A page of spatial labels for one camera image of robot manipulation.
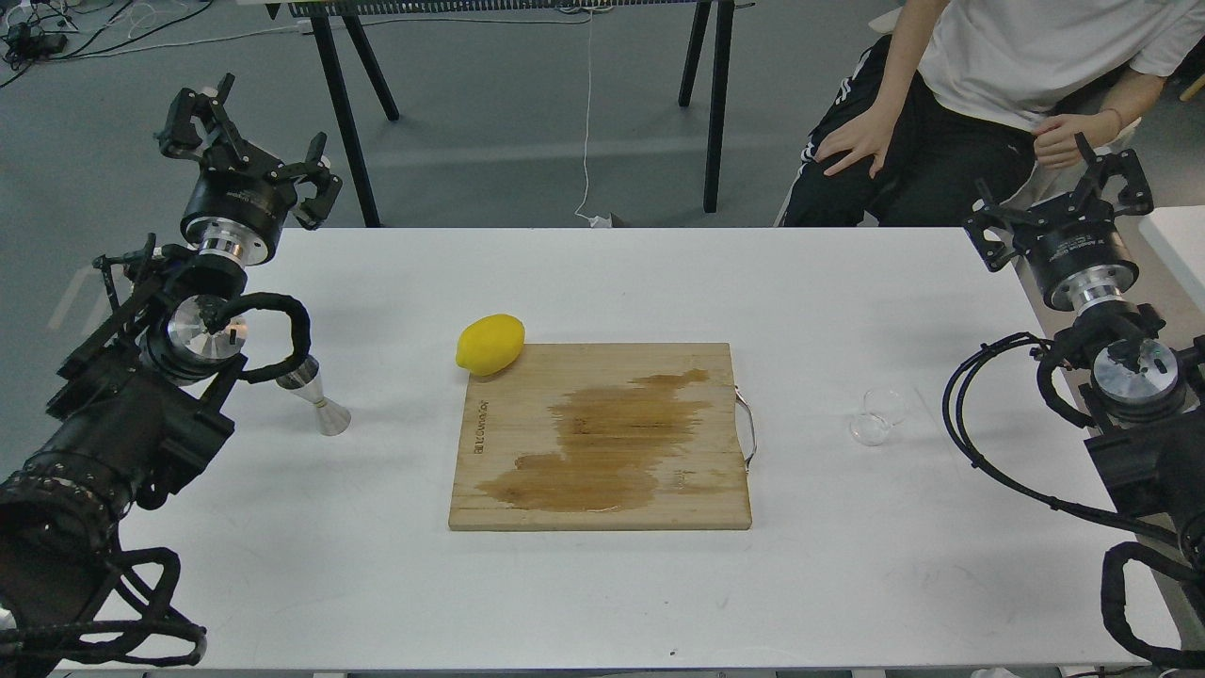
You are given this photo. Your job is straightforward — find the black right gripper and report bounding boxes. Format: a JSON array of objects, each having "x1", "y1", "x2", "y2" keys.
[{"x1": 962, "y1": 132, "x2": 1156, "y2": 314}]

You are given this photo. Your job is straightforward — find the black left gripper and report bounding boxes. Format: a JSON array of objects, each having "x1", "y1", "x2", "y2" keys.
[{"x1": 155, "y1": 73, "x2": 343, "y2": 266}]

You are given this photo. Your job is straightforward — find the steel jigger measuring cup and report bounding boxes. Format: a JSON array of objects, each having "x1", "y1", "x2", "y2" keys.
[{"x1": 275, "y1": 355, "x2": 352, "y2": 437}]

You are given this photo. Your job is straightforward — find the clear glass cup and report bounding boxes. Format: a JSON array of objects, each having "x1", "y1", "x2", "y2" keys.
[{"x1": 847, "y1": 389, "x2": 909, "y2": 447}]

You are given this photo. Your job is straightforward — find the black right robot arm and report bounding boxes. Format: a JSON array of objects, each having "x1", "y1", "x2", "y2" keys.
[{"x1": 941, "y1": 135, "x2": 1204, "y2": 670}]

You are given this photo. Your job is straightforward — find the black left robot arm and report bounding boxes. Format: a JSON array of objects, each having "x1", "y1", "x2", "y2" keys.
[{"x1": 2, "y1": 73, "x2": 349, "y2": 677}]

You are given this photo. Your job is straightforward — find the person's left hand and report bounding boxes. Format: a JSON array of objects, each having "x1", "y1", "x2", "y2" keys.
[{"x1": 1031, "y1": 108, "x2": 1125, "y2": 170}]

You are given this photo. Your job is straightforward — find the person's right hand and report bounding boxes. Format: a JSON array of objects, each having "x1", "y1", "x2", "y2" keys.
[{"x1": 815, "y1": 104, "x2": 900, "y2": 179}]

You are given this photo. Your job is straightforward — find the white side table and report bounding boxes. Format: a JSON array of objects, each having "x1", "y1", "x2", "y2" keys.
[{"x1": 1139, "y1": 205, "x2": 1204, "y2": 312}]

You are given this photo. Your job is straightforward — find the seated person white shirt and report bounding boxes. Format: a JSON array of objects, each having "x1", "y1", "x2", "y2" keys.
[{"x1": 778, "y1": 1, "x2": 1204, "y2": 228}]

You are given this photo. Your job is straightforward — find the black-legged background table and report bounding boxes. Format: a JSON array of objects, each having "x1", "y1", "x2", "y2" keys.
[{"x1": 265, "y1": 0, "x2": 756, "y2": 229}]

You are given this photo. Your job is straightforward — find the yellow lemon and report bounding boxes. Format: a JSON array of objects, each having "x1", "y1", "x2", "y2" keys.
[{"x1": 455, "y1": 314, "x2": 525, "y2": 378}]

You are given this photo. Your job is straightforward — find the wooden cutting board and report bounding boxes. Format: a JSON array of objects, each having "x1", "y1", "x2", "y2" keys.
[{"x1": 448, "y1": 343, "x2": 753, "y2": 532}]

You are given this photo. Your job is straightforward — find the cable bundle on floor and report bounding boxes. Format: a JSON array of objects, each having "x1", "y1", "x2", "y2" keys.
[{"x1": 0, "y1": 0, "x2": 312, "y2": 90}]

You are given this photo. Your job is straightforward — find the white hanging cable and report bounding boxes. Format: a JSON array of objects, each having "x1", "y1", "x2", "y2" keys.
[{"x1": 574, "y1": 8, "x2": 613, "y2": 229}]

